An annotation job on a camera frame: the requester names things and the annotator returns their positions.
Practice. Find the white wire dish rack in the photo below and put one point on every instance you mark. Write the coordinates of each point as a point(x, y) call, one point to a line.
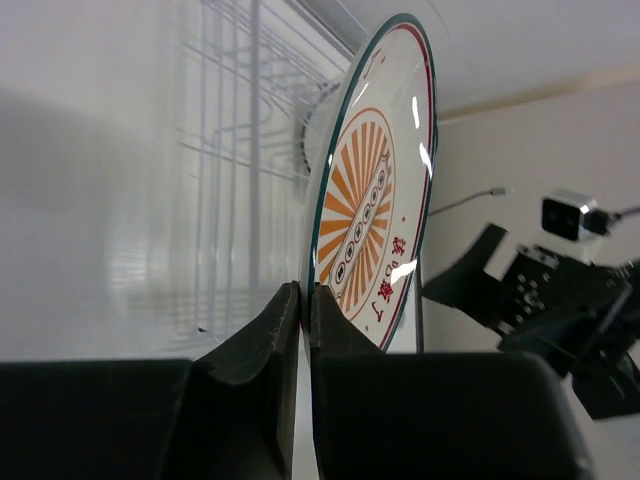
point(245, 71)

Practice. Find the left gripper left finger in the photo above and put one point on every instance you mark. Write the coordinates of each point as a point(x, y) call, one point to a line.
point(227, 415)

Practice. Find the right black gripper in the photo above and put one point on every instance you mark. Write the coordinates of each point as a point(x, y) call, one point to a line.
point(582, 319)

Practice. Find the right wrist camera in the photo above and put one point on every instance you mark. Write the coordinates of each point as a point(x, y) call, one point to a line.
point(567, 214)

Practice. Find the grey clover pattern plate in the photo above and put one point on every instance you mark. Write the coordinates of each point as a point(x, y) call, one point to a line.
point(313, 120)

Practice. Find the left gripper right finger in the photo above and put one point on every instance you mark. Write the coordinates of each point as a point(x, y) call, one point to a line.
point(436, 415)

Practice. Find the orange sunburst plate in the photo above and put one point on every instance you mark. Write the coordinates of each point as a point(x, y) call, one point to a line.
point(365, 216)

